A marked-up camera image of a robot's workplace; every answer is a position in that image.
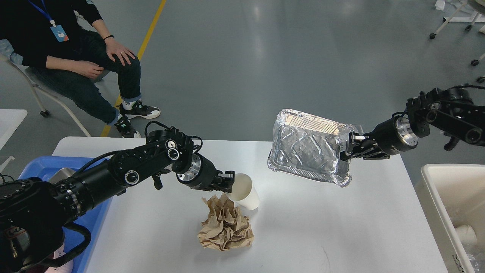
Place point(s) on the white wheeled chair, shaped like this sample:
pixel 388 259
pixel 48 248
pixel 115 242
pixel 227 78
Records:
pixel 38 86

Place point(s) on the crumpled brown paper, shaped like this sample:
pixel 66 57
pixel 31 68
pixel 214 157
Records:
pixel 225 228

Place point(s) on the aluminium foil tray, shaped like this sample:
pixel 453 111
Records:
pixel 310 146

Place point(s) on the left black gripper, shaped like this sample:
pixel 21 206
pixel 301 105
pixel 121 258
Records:
pixel 202 175

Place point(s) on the small stainless steel tray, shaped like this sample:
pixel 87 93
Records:
pixel 61 175

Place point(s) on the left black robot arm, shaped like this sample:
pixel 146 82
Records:
pixel 38 217

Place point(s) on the white cup in bin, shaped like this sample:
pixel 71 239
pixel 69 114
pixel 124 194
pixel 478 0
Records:
pixel 466 235

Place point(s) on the clear floor plate right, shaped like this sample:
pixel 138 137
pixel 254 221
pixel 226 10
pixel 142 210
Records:
pixel 358 129

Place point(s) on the person in black sweater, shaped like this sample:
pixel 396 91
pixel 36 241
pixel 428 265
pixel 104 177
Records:
pixel 67 44

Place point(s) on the white side table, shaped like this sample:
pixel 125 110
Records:
pixel 10 119

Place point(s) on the white rolling cart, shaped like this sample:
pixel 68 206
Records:
pixel 476 15

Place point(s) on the white paper cup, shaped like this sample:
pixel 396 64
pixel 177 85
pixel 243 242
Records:
pixel 244 192

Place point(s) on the white bin right side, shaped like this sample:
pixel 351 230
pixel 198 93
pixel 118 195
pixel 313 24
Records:
pixel 452 195

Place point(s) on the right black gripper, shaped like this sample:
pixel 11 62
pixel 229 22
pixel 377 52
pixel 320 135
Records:
pixel 393 136

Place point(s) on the blue plastic tray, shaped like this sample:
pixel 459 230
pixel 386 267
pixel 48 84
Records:
pixel 45 168

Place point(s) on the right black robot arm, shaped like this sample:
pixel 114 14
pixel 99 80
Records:
pixel 451 110

